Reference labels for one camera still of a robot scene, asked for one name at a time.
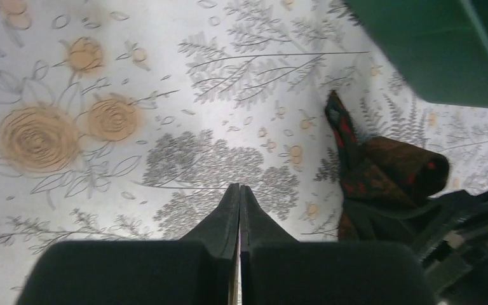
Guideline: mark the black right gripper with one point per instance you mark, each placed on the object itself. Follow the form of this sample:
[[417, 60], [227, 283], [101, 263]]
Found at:
[[448, 235]]

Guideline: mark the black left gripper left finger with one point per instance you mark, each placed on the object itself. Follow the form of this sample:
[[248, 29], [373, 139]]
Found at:
[[199, 268]]

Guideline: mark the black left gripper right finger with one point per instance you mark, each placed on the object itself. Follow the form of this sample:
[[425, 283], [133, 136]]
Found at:
[[278, 269]]

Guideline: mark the brown red floral tie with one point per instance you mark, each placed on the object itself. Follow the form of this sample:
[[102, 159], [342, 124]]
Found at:
[[386, 184]]

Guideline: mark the green compartment organizer tray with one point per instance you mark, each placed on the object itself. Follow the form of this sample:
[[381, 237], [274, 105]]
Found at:
[[439, 47]]

